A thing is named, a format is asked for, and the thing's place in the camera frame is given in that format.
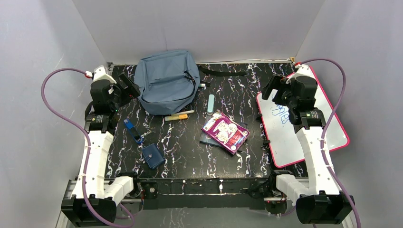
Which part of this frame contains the blue student backpack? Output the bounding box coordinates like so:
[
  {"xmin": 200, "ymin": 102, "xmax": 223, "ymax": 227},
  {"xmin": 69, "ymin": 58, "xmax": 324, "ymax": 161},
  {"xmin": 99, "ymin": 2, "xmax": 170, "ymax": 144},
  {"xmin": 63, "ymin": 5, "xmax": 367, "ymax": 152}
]
[{"xmin": 134, "ymin": 49, "xmax": 248, "ymax": 116}]

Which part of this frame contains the teal eraser case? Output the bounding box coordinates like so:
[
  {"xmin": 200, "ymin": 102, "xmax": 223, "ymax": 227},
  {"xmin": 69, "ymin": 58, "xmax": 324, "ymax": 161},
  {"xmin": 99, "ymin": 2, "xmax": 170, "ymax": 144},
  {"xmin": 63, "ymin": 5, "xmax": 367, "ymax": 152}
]
[{"xmin": 207, "ymin": 94, "xmax": 215, "ymax": 115}]

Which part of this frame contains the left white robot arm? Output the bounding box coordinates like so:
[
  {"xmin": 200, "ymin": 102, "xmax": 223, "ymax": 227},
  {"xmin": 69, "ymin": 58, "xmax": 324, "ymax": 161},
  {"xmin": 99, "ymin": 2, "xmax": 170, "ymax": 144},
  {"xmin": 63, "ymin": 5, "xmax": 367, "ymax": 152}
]
[{"xmin": 61, "ymin": 72, "xmax": 142, "ymax": 227}]

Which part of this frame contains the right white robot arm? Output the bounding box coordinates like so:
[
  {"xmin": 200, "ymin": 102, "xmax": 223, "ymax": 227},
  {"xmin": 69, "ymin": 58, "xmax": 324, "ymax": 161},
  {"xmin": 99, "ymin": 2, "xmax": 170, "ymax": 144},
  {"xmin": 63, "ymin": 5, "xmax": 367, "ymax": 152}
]
[{"xmin": 261, "ymin": 75, "xmax": 355, "ymax": 225}]

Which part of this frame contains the pink framed whiteboard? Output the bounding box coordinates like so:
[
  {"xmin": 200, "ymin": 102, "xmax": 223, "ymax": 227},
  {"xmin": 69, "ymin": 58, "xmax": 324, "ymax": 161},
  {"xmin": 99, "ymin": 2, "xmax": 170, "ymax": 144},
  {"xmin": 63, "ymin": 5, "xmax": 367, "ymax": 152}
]
[{"xmin": 256, "ymin": 65, "xmax": 350, "ymax": 169}]

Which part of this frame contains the yellow orange highlighter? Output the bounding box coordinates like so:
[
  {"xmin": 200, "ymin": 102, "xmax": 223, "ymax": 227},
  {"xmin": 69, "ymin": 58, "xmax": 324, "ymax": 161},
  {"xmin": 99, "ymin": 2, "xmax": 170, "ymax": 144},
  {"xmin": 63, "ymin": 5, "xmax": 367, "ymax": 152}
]
[{"xmin": 164, "ymin": 114, "xmax": 188, "ymax": 121}]

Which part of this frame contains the white pen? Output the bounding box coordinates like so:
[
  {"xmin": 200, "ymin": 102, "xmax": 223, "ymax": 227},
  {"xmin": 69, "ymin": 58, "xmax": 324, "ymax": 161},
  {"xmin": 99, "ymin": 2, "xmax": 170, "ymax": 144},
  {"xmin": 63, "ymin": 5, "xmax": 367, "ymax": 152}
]
[{"xmin": 171, "ymin": 110, "xmax": 195, "ymax": 116}]

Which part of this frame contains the navy snap wallet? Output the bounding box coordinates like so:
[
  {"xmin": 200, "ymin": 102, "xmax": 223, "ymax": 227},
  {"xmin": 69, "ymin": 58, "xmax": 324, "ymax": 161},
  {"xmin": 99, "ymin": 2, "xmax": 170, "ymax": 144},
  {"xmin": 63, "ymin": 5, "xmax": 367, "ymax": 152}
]
[{"xmin": 142, "ymin": 143, "xmax": 165, "ymax": 170}]

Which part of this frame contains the dark blue notebook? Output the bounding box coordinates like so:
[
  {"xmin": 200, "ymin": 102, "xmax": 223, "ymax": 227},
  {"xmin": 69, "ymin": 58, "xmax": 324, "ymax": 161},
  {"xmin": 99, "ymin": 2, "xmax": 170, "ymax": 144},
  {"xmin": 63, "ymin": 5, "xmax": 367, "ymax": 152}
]
[{"xmin": 199, "ymin": 132, "xmax": 224, "ymax": 148}]

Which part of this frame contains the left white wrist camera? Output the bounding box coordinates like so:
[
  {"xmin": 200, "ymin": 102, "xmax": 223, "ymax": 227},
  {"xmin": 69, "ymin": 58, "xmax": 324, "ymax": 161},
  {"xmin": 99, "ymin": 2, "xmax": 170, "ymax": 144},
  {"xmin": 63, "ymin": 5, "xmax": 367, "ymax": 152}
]
[{"xmin": 93, "ymin": 65, "xmax": 117, "ymax": 84}]

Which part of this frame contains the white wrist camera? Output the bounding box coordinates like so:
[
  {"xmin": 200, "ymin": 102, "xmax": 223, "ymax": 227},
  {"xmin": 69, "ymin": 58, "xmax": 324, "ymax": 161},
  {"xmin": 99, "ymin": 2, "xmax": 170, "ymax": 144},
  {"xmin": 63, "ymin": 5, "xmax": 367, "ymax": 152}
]
[
  {"xmin": 93, "ymin": 65, "xmax": 117, "ymax": 84},
  {"xmin": 286, "ymin": 64, "xmax": 314, "ymax": 84}
]

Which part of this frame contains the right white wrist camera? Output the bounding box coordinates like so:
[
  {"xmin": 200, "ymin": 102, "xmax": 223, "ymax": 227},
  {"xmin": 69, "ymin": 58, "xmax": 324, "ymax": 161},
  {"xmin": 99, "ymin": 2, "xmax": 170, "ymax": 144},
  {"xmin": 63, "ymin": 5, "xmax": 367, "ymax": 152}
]
[{"xmin": 286, "ymin": 64, "xmax": 314, "ymax": 84}]

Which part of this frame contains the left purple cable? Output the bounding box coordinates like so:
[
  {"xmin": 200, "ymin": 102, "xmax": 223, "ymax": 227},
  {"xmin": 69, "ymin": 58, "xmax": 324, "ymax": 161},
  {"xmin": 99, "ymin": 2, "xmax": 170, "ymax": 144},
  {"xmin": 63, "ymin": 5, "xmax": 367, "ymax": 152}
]
[{"xmin": 41, "ymin": 67, "xmax": 136, "ymax": 228}]

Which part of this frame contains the black front rail frame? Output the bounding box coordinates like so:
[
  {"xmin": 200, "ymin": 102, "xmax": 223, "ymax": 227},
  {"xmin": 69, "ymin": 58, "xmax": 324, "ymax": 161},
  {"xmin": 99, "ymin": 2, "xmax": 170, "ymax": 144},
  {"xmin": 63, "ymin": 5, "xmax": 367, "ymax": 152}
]
[{"xmin": 136, "ymin": 178, "xmax": 282, "ymax": 210}]

